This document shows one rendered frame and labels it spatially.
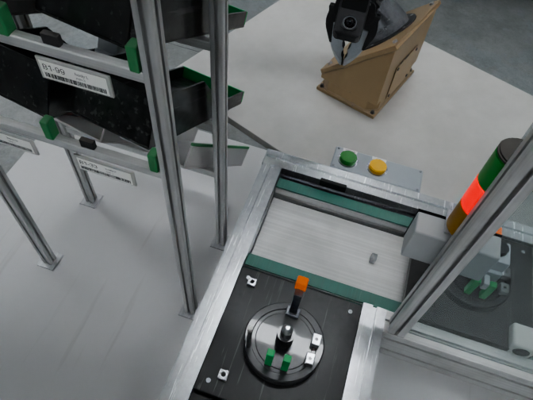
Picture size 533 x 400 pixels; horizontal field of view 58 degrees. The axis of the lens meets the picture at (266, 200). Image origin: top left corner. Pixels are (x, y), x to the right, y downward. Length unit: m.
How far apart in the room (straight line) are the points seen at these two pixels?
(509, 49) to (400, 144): 2.24
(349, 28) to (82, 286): 0.72
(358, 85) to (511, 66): 2.11
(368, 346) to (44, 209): 0.77
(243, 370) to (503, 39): 3.06
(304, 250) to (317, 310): 0.17
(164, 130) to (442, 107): 1.08
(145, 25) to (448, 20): 3.20
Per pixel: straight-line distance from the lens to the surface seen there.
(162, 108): 0.53
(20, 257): 1.15
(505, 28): 3.69
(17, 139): 0.74
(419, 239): 0.72
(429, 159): 1.34
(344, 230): 1.07
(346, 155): 1.12
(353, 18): 0.80
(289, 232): 1.04
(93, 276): 1.08
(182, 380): 0.88
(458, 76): 1.64
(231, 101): 0.85
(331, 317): 0.91
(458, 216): 0.67
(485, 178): 0.61
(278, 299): 0.91
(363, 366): 0.91
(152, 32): 0.47
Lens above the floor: 1.80
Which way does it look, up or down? 54 degrees down
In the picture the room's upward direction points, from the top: 7 degrees clockwise
